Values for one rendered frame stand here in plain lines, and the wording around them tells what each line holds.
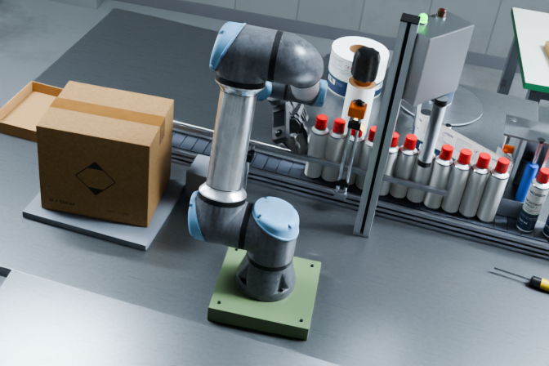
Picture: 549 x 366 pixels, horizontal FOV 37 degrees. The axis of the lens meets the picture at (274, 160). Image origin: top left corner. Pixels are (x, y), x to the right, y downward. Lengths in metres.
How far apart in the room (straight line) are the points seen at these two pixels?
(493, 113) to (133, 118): 1.35
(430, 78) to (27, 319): 1.13
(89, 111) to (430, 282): 1.02
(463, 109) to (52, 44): 2.74
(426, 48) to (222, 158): 0.55
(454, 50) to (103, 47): 1.50
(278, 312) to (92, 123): 0.68
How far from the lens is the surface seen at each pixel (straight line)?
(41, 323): 2.02
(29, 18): 5.22
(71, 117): 2.18
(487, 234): 2.41
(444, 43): 2.02
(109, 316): 2.03
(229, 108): 1.84
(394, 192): 2.40
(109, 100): 2.25
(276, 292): 2.01
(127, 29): 3.26
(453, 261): 2.33
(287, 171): 2.43
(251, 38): 1.79
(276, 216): 1.91
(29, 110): 2.75
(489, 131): 2.85
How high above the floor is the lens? 2.30
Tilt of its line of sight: 35 degrees down
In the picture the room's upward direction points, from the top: 8 degrees clockwise
